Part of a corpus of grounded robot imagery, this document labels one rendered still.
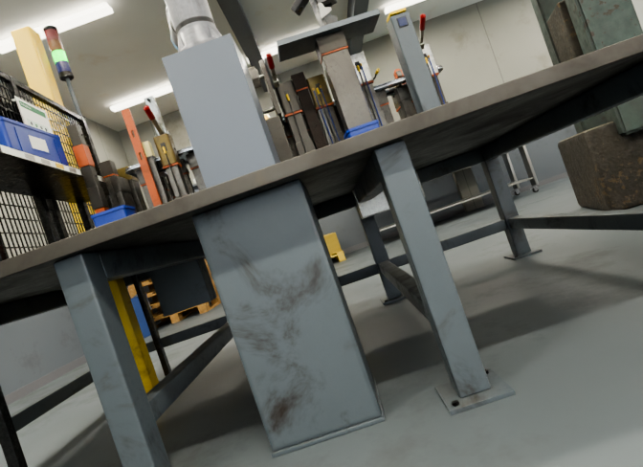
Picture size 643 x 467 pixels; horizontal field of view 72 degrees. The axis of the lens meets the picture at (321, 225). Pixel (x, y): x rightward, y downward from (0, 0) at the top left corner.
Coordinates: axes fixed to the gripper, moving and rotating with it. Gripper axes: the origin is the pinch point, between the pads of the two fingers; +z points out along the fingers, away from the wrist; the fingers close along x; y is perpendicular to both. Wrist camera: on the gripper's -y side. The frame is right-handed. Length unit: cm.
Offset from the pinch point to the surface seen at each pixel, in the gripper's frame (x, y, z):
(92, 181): -20, -98, 21
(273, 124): -2.8, -28.7, 24.0
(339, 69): -3.3, 1.0, 15.7
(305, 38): -8.1, -5.6, 2.9
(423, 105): 5.2, 23.3, 36.9
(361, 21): -0.5, 13.1, 2.9
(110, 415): -70, -72, 93
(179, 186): -10, -69, 33
